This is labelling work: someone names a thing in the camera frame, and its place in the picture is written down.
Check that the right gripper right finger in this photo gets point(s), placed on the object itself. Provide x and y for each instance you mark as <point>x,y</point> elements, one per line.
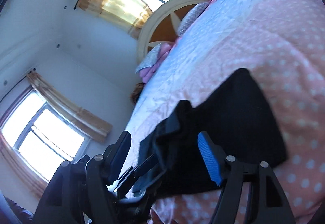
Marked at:
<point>214,158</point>

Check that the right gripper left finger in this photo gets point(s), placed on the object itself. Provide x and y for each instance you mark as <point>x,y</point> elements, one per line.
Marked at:
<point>115,155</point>

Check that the black pants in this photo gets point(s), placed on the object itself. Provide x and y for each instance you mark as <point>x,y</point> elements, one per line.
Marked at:
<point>236,116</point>

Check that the person's left forearm dark sleeve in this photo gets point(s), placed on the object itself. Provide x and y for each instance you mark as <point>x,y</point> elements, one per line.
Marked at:
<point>11,212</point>

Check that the beige curtain side right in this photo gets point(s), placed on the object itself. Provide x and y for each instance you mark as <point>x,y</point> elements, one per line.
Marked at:
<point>88,123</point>

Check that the beige curtain side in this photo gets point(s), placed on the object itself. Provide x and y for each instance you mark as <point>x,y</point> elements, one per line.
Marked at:
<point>88,123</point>
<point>35,183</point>

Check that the brown plush toy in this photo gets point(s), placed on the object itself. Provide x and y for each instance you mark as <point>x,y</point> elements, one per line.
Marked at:
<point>136,92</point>

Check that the side window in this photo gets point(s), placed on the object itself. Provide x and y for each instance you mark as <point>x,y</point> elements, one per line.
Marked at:
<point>42,138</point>

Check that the beige curtain side left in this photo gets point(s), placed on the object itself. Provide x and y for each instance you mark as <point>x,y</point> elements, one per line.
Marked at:
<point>35,183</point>

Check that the grey patterned pillow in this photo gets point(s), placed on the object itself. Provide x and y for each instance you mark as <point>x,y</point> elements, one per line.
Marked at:
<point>150,59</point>

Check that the folded pink blanket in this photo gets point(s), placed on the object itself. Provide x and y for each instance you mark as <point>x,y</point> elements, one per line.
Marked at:
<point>146,73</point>

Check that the cream wooden headboard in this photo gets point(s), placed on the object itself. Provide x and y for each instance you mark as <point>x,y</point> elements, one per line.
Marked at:
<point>163,24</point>

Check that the pink polka dot bedspread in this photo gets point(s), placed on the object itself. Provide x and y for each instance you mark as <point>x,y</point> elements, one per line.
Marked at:
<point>281,44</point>

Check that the striped pillow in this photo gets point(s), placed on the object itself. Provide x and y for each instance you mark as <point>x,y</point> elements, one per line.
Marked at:
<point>191,17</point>

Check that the yellow curtain by headboard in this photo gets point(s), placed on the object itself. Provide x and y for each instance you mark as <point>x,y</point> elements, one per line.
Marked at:
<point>128,15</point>

